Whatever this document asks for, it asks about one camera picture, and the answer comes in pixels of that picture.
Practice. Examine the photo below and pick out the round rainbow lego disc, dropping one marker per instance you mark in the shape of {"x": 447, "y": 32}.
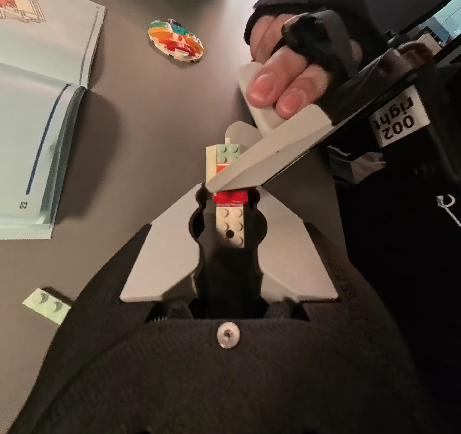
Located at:
{"x": 173, "y": 40}

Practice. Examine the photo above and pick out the multicoloured lego assembly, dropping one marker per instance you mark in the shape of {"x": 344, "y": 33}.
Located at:
{"x": 230, "y": 225}

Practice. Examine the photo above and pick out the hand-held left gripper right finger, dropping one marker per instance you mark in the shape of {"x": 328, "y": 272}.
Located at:
{"x": 295, "y": 261}

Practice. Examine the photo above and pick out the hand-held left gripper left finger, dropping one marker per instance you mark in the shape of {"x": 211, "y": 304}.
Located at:
{"x": 162, "y": 257}

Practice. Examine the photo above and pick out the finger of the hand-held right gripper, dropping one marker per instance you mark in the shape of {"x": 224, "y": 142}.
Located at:
{"x": 240, "y": 131}
{"x": 259, "y": 160}

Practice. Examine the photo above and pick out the open instruction booklet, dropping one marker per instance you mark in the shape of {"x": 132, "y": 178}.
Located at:
{"x": 36, "y": 117}

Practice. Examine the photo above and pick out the person's right hand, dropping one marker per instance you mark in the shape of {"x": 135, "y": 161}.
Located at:
{"x": 281, "y": 77}

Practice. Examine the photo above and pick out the mint green lego plate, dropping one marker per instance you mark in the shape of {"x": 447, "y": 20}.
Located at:
{"x": 46, "y": 304}

